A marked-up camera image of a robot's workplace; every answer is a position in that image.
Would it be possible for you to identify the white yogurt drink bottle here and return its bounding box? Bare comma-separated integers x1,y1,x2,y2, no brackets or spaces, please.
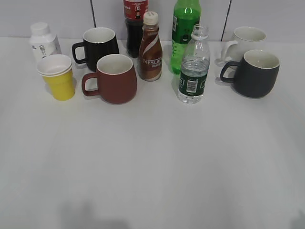
30,22,61,62

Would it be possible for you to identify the cola bottle red label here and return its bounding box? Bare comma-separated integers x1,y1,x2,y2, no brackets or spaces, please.
123,0,148,58

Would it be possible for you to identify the clear water bottle green label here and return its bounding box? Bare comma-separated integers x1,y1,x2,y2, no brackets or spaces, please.
178,24,210,104

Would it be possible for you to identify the dark red ceramic mug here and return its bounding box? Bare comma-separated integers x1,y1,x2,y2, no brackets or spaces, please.
81,54,137,104

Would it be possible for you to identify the brown Nescafe coffee bottle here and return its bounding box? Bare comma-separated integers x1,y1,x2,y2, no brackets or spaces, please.
139,11,163,82

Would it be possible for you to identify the black ceramic mug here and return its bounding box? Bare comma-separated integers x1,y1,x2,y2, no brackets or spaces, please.
72,27,119,72

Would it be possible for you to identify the green soda bottle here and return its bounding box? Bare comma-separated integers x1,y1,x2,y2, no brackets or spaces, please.
170,0,202,74

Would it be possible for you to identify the dark grey ceramic mug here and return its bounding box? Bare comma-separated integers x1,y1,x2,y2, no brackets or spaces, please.
220,50,280,98

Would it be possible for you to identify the white ceramic mug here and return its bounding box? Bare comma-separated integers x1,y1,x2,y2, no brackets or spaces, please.
220,26,266,64

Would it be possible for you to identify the yellow paper cup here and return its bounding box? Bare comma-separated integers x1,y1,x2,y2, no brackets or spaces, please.
37,54,75,101

